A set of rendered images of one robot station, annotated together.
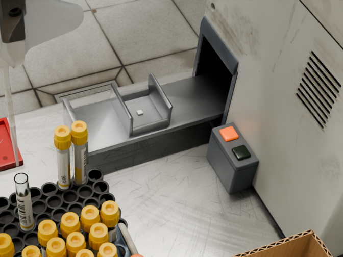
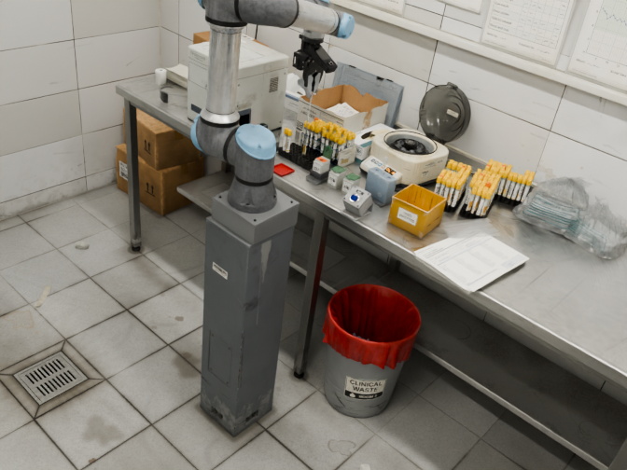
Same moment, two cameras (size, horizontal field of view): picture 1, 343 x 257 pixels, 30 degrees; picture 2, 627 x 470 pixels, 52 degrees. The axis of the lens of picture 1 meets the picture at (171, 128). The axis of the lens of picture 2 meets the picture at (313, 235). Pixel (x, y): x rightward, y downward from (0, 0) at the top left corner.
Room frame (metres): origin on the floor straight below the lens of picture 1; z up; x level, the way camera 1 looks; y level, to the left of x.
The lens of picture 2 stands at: (1.02, 2.18, 1.98)
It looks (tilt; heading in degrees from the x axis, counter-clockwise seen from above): 33 degrees down; 249
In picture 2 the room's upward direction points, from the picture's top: 8 degrees clockwise
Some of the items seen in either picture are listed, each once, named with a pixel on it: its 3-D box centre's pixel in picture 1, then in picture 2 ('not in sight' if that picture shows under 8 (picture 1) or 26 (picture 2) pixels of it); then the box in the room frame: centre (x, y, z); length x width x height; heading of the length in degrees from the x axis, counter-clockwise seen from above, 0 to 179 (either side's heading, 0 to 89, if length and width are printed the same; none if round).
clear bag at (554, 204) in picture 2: not in sight; (558, 197); (-0.44, 0.61, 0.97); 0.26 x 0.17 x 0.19; 135
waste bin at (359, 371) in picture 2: not in sight; (364, 352); (0.11, 0.52, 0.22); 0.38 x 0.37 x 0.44; 122
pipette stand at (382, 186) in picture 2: not in sight; (380, 186); (0.14, 0.43, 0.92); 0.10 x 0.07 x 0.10; 114
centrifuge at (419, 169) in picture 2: not in sight; (404, 158); (-0.03, 0.24, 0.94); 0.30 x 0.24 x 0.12; 23
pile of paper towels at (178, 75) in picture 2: not in sight; (188, 78); (0.66, -0.63, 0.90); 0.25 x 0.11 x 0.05; 122
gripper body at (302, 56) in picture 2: not in sight; (310, 53); (0.34, 0.10, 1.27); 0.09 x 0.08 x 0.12; 120
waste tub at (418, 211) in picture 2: not in sight; (416, 210); (0.07, 0.59, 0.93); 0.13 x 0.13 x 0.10; 36
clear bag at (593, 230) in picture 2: not in sight; (601, 225); (-0.52, 0.76, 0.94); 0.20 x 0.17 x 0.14; 104
